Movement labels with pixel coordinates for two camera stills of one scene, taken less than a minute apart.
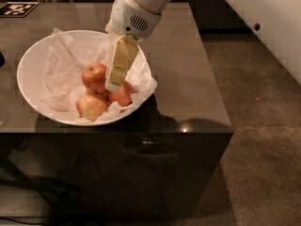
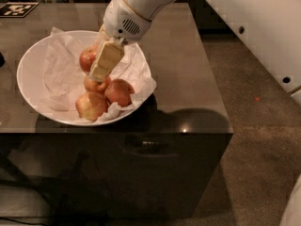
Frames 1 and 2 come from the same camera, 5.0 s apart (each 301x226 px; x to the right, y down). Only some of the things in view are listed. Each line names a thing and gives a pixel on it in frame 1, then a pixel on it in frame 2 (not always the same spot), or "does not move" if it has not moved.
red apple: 94,76 to 87,56
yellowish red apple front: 89,105 does not move
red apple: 123,95 does not move
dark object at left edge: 2,59 does not move
